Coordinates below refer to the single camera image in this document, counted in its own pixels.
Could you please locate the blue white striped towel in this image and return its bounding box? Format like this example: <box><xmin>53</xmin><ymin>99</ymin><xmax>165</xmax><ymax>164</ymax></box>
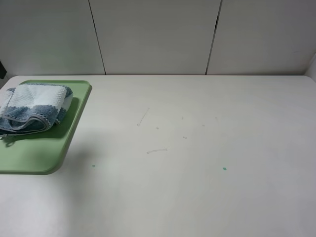
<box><xmin>0</xmin><ymin>82</ymin><xmax>78</xmax><ymax>140</ymax></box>

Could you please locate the green plastic tray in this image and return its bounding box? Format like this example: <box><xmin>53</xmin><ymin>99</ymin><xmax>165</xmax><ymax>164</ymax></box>
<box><xmin>0</xmin><ymin>80</ymin><xmax>92</xmax><ymax>175</ymax></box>

